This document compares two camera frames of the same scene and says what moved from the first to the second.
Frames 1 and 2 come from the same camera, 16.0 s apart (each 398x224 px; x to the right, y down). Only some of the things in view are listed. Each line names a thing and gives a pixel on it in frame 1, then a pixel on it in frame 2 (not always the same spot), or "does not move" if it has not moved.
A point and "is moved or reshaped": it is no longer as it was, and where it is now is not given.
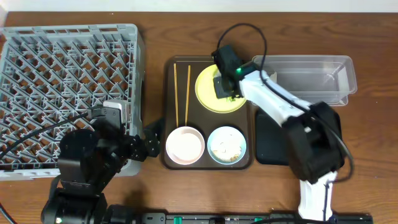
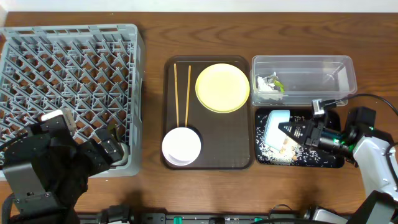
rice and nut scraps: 227,145 to 298,154
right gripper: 224,86 to 313,134
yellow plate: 206,96 does not move
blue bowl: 226,145 to 274,136
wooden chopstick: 187,95 does not move
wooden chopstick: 176,94 does not move
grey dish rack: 51,74 does not move
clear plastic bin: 311,78 does not move
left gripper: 137,147 to 101,147
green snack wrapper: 231,99 is moved or reshaped
